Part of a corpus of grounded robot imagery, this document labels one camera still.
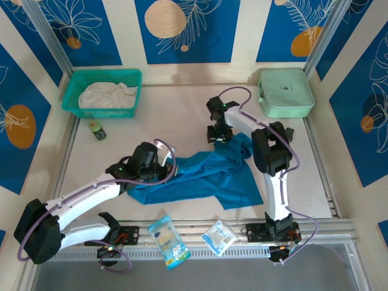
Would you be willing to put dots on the blue t-shirt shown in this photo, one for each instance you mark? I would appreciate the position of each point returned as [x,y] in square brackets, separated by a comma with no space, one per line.
[212,175]

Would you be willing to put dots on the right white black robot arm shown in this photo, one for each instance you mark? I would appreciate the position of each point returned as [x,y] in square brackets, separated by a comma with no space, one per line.
[277,197]

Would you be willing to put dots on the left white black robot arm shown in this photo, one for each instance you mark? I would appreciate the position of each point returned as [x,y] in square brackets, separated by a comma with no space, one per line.
[85,194]

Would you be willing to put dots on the small green lidded bottle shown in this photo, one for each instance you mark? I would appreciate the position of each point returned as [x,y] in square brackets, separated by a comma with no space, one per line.
[97,130]

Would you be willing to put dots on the small black object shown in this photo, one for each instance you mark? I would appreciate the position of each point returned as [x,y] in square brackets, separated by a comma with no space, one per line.
[291,134]

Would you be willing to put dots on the blue yellow snack packet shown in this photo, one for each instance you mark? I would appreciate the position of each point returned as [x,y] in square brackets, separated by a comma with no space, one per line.
[168,242]

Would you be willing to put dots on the mint green zip case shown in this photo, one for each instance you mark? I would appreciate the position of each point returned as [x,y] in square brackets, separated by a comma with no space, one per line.
[285,94]

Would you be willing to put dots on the white crumpled t-shirt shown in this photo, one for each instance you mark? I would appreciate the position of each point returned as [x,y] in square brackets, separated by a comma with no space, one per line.
[106,95]

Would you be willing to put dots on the white plastic packet blue print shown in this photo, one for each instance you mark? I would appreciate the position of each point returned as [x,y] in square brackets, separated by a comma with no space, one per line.
[219,238]

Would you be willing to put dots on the blue poster with beige circle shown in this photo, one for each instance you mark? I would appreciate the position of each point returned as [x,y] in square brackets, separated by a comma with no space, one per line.
[212,30]

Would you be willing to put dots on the teal plastic basket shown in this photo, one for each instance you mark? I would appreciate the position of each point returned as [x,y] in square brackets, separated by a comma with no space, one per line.
[106,75]

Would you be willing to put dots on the blue poster with orange circle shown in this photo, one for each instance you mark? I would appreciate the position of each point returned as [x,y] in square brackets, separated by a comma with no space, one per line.
[272,30]

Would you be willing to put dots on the blue poster with flower drawing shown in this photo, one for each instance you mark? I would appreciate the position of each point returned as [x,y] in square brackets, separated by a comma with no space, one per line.
[91,30]

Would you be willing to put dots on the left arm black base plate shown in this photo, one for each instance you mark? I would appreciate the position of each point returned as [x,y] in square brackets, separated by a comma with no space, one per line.
[130,235]

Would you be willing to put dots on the wide aluminium profile rail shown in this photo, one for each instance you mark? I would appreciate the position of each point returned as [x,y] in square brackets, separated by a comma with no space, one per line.
[194,230]

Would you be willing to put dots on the aluminium table edge rail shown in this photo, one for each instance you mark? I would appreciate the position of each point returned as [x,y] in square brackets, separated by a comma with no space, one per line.
[318,151]
[70,133]

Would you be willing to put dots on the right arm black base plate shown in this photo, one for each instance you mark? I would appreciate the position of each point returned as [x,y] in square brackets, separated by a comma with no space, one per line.
[254,232]

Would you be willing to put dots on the blue wall poster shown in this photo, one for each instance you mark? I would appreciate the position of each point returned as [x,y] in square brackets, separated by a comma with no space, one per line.
[34,39]
[342,136]
[345,30]
[18,75]

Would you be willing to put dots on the aluminium frame post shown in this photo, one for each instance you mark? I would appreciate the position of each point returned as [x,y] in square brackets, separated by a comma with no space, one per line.
[325,39]
[50,39]

